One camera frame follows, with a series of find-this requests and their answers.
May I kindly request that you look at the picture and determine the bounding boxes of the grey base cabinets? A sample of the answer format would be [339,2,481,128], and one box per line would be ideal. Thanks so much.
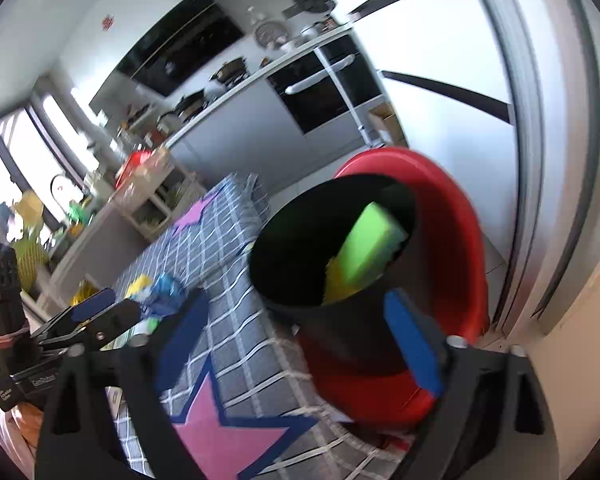
[167,30,381,196]

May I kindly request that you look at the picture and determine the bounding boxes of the built-in black oven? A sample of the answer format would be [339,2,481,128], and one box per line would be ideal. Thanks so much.
[266,35,383,136]

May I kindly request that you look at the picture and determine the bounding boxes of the cardboard box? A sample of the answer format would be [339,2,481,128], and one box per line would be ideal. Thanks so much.
[367,102,406,146]

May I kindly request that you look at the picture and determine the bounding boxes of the white storage cart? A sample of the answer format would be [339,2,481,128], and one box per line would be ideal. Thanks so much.
[111,152,208,241]

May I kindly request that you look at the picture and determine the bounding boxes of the yellow wrapper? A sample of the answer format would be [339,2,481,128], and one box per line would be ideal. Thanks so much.
[127,275,154,299]

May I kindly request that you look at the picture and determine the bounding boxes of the gold foil bag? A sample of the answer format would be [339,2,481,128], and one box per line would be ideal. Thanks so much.
[70,280,101,308]

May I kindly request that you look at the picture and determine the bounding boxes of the white sliding door frame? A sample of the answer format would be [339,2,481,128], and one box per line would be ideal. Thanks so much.
[460,0,600,351]

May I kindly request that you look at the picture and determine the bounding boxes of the black plastic bin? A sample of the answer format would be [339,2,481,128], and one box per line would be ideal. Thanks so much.
[248,174,448,378]

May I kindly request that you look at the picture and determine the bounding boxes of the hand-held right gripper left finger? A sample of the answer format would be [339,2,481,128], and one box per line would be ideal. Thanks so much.
[35,287,211,480]

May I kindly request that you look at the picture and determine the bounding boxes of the black wok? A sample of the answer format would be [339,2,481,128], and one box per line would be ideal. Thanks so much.
[172,89,207,117]

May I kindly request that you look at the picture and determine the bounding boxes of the round metal steamer rack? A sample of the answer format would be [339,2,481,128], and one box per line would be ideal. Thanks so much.
[254,21,283,46]

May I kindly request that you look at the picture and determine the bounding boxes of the black range hood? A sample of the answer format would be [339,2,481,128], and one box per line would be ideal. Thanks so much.
[116,0,246,97]

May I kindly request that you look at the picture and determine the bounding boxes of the person's left forearm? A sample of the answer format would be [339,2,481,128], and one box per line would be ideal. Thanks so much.
[0,400,46,480]

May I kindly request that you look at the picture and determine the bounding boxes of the white pole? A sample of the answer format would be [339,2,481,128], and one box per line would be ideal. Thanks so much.
[315,47,376,143]

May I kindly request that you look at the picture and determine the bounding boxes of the blue white carton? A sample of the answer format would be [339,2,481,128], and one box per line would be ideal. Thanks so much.
[152,275,186,311]

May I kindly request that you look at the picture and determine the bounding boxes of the green colander basket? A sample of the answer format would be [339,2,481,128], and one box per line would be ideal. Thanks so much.
[10,235,51,293]

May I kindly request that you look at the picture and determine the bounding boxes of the red plastic stool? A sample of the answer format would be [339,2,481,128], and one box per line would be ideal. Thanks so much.
[300,147,491,431]

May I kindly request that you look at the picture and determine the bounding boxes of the brown cooking pot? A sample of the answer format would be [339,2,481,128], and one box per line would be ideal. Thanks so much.
[210,57,248,83]

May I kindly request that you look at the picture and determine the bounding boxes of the white refrigerator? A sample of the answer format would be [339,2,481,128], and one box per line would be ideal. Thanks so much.
[300,0,518,261]

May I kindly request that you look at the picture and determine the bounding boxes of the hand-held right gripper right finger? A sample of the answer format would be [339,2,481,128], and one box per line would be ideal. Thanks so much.
[384,287,556,480]

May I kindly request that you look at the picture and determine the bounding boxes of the yellow hanging basket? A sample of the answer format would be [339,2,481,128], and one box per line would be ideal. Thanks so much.
[12,191,46,233]

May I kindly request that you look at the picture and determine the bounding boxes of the black kitchen faucet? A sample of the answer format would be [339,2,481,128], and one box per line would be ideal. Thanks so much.
[50,174,81,221]

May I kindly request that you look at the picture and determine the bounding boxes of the black framed window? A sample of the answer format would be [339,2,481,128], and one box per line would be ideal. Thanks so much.
[0,90,111,231]

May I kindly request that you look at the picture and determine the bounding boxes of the checked star tablecloth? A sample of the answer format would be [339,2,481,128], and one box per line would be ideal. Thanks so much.
[80,172,421,480]

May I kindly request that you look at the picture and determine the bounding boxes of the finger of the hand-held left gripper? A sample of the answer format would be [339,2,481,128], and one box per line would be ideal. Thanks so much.
[30,287,116,342]
[40,299,142,357]

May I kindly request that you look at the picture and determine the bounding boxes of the red plastic basket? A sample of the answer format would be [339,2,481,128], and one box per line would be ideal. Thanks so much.
[116,150,153,188]

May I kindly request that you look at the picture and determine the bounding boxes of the green plastic bag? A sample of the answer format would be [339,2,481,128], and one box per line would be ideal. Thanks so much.
[337,201,411,288]

